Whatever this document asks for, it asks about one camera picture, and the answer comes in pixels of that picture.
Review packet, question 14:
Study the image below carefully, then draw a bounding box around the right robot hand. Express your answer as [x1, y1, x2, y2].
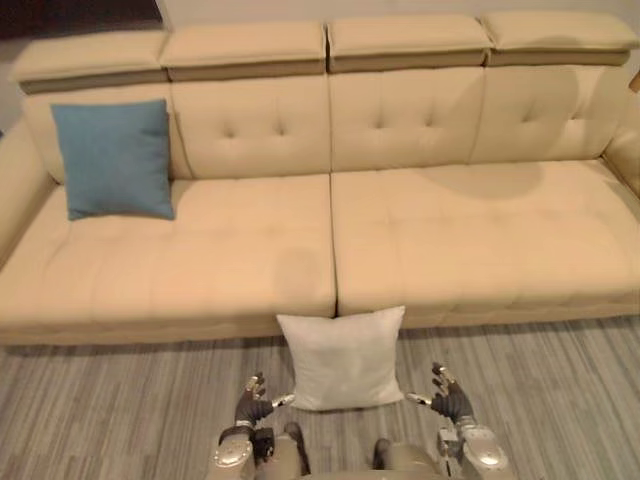
[405, 361, 475, 421]

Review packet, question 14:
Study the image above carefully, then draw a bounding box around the blue square cushion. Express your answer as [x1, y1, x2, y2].
[50, 98, 176, 222]

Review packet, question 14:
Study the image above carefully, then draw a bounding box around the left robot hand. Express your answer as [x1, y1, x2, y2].
[234, 370, 297, 428]

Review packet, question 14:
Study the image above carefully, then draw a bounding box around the white square cushion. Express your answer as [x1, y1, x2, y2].
[275, 305, 406, 412]

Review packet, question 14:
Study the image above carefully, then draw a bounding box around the silver robot body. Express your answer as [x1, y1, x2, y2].
[254, 422, 466, 480]

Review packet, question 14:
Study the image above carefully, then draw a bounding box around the beige leather sofa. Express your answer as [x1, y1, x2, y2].
[0, 10, 640, 347]

